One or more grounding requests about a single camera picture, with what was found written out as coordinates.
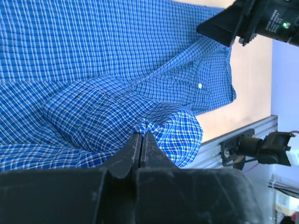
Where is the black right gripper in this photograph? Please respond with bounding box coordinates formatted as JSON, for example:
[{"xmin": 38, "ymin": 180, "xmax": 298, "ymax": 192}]
[{"xmin": 196, "ymin": 0, "xmax": 299, "ymax": 47}]

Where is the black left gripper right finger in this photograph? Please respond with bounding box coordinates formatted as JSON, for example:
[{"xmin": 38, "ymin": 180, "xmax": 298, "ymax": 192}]
[{"xmin": 135, "ymin": 133, "xmax": 264, "ymax": 224}]

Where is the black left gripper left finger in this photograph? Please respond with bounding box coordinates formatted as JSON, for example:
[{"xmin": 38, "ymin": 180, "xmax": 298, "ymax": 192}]
[{"xmin": 0, "ymin": 133, "xmax": 142, "ymax": 224}]

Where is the blue plaid long sleeve shirt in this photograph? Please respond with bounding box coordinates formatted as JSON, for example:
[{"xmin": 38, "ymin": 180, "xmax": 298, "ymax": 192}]
[{"xmin": 0, "ymin": 0, "xmax": 236, "ymax": 171}]

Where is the aluminium table frame rail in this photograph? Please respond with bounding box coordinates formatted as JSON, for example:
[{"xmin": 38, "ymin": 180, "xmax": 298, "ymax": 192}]
[{"xmin": 184, "ymin": 115, "xmax": 278, "ymax": 169}]

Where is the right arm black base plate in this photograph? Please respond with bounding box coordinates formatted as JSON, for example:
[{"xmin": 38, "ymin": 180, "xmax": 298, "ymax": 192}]
[{"xmin": 220, "ymin": 128, "xmax": 255, "ymax": 171}]

